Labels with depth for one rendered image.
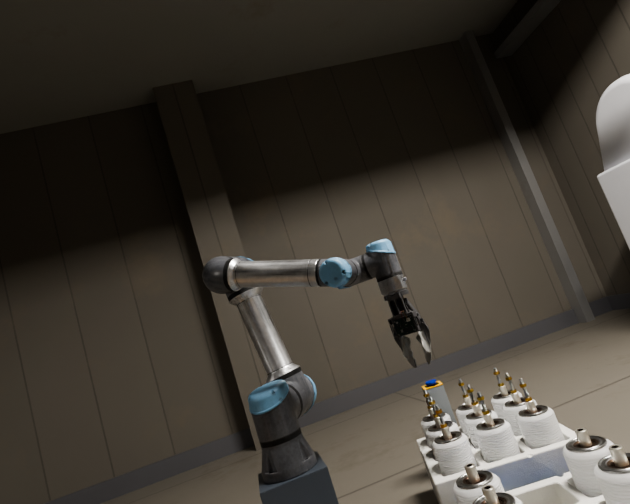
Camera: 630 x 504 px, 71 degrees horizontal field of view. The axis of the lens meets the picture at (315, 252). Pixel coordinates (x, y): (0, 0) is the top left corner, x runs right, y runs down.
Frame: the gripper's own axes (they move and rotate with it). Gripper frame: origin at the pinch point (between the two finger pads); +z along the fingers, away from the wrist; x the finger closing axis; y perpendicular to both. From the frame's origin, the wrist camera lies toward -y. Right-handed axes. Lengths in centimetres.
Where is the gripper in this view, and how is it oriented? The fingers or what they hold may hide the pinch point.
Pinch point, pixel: (421, 360)
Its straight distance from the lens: 130.3
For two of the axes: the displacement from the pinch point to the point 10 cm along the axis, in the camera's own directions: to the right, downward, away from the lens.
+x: 8.8, -3.5, -3.3
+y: -3.6, -0.4, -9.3
